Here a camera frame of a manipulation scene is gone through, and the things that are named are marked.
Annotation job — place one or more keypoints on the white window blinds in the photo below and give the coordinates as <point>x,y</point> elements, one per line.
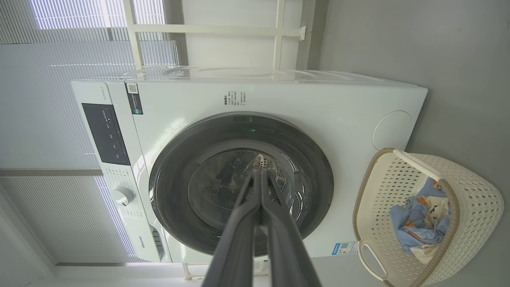
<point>48,99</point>

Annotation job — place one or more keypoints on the small printed text label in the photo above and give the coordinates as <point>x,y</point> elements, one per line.
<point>233,99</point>

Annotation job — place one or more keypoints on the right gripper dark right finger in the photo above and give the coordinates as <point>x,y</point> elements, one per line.
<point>287,247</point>

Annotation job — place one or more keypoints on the blue white energy label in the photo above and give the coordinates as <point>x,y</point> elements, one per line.
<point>344,248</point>

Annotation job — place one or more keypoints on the round white filter cover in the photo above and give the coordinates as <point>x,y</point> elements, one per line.
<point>392,130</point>

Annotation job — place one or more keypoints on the cream perforated laundry basket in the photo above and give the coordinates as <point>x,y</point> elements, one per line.
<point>470,223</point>

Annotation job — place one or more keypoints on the dark washing machine display panel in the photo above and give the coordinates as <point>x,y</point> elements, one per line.
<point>105,135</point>

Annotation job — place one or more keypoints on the blue bear print garment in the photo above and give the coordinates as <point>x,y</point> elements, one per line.
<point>402,217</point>
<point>432,189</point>

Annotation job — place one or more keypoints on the white metal rack frame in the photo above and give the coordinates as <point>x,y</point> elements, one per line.
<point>215,29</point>

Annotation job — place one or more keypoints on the white washing machine dial knob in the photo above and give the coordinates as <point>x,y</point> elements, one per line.
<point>121,196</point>

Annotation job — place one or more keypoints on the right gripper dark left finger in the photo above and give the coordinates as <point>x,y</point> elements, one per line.
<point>235,247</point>

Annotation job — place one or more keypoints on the black QR code sticker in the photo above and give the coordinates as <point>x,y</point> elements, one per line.
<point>134,99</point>

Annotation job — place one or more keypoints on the white front-load washing machine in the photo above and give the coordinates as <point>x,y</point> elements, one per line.
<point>318,119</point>

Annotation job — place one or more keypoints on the white detergent drawer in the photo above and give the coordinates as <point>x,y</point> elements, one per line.
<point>145,239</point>

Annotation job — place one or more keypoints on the round dark glass washer door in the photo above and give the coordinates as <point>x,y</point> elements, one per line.
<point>175,187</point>

